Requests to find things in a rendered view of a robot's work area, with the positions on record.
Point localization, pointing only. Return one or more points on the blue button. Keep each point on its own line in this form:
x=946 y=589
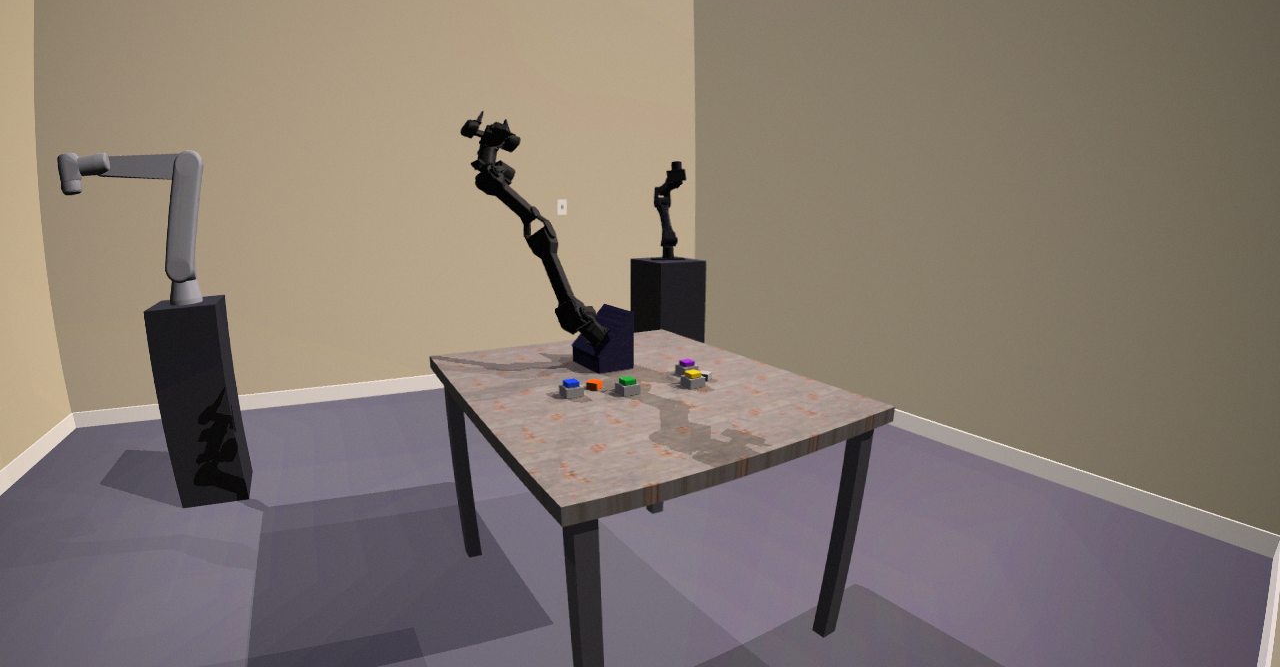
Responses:
x=571 y=388

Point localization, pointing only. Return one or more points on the green button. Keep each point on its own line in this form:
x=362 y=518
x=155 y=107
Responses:
x=627 y=386

